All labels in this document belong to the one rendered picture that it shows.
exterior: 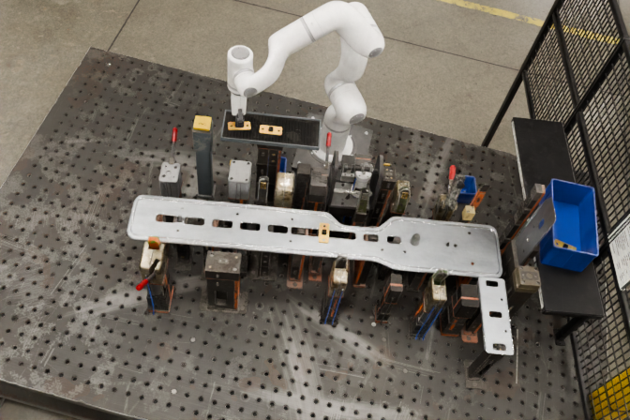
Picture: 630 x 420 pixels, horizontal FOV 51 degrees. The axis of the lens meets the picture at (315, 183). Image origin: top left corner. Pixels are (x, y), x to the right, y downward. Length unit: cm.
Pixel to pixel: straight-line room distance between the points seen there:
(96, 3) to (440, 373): 334
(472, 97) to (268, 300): 233
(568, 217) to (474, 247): 41
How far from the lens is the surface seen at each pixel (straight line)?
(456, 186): 248
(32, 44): 460
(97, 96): 326
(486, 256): 256
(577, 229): 273
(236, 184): 243
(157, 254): 233
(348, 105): 258
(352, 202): 258
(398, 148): 312
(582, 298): 259
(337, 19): 221
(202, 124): 251
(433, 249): 250
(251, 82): 218
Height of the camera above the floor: 310
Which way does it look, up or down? 55 degrees down
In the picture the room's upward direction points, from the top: 11 degrees clockwise
